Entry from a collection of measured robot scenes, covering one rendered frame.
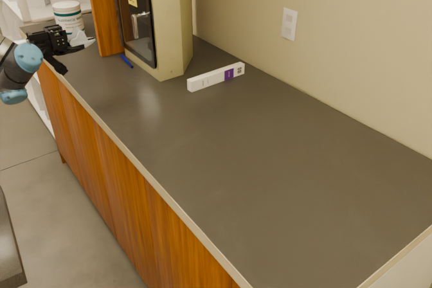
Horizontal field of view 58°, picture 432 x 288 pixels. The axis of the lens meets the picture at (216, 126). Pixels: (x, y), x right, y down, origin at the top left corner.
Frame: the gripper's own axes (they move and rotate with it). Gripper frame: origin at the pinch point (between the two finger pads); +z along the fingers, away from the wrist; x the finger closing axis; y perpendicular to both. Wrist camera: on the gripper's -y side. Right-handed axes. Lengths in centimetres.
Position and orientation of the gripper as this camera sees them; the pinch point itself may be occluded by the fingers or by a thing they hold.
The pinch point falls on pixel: (90, 42)
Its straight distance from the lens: 146.3
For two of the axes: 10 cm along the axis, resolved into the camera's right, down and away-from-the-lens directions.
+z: 8.1, -3.3, 4.9
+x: -5.9, -4.5, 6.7
